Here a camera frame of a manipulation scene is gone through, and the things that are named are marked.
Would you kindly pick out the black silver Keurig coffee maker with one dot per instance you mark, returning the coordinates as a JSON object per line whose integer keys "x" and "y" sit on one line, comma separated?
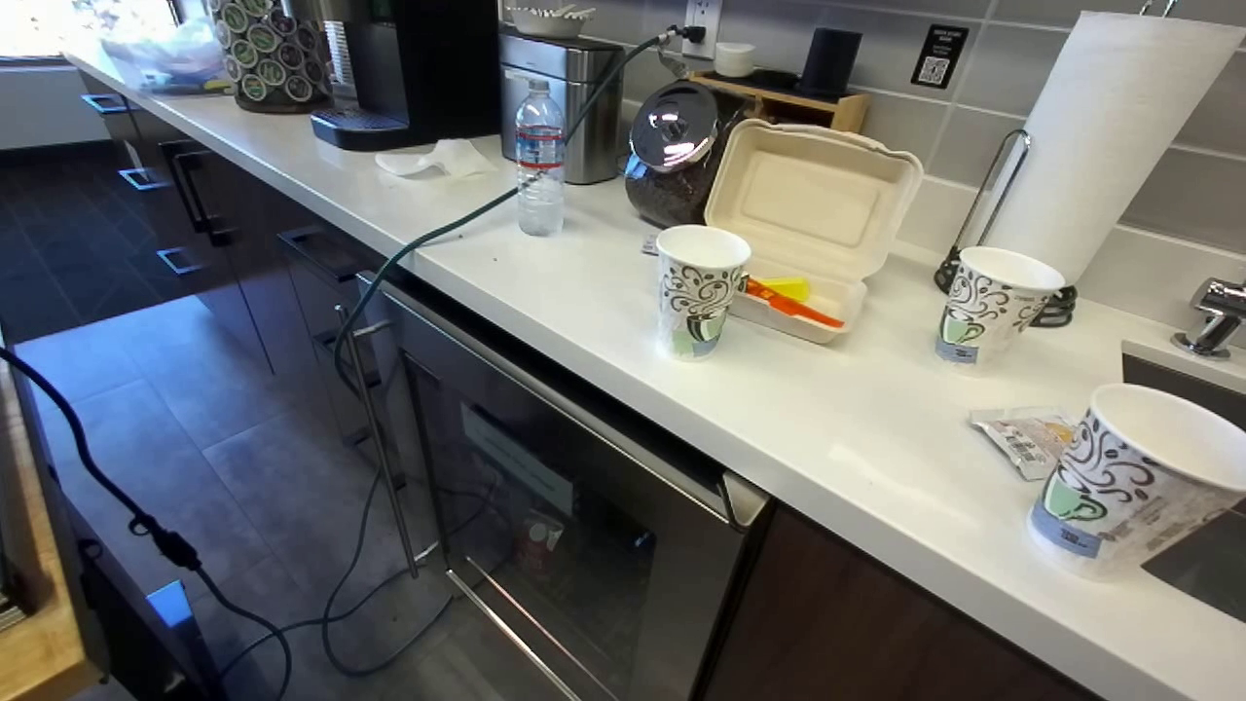
{"x": 430, "y": 65}

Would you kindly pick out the patterned paper cup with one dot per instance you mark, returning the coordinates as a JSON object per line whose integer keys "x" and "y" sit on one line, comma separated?
{"x": 1132, "y": 487}
{"x": 996, "y": 313}
{"x": 701, "y": 294}

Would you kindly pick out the orange plastic utensil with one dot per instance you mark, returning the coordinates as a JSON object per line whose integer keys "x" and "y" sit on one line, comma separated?
{"x": 792, "y": 307}

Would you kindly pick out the glass door undercounter fridge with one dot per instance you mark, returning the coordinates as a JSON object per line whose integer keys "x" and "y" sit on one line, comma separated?
{"x": 585, "y": 546}

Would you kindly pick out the clear plastic water bottle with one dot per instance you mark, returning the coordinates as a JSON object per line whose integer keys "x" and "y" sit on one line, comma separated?
{"x": 540, "y": 168}

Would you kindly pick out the beige clamshell takeout container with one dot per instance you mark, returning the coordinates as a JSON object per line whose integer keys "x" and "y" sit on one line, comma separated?
{"x": 813, "y": 195}

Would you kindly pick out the stainless steel countertop box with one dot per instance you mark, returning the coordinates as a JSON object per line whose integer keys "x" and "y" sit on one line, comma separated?
{"x": 585, "y": 102}

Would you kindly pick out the small wooden shelf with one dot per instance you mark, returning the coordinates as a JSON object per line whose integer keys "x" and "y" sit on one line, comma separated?
{"x": 782, "y": 99}

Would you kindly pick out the small white box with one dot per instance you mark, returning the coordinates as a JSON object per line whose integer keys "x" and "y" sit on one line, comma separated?
{"x": 734, "y": 61}

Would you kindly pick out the white bowl with packets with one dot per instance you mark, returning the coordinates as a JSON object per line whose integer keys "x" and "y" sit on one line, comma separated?
{"x": 546, "y": 21}

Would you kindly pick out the black box on shelf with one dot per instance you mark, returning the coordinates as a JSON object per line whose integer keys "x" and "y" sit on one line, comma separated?
{"x": 833, "y": 65}

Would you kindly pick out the dark lower kitchen cabinet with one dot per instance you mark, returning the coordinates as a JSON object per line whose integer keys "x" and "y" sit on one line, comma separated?
{"x": 882, "y": 625}

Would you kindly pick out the crinkled foil packet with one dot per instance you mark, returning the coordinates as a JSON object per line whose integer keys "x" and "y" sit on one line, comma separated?
{"x": 1019, "y": 439}

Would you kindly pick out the white paper towel roll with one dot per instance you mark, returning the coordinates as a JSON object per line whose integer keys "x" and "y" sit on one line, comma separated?
{"x": 1102, "y": 142}

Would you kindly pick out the clear plastic bag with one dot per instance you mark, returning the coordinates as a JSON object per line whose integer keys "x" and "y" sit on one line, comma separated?
{"x": 163, "y": 61}

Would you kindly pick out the chrome kitchen faucet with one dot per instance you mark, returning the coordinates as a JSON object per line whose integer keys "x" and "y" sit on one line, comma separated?
{"x": 1218, "y": 316}

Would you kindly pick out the small white wall outlet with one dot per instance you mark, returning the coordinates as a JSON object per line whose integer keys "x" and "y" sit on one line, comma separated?
{"x": 701, "y": 16}

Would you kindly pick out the black wall sign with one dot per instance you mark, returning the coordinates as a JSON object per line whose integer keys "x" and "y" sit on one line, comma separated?
{"x": 939, "y": 56}

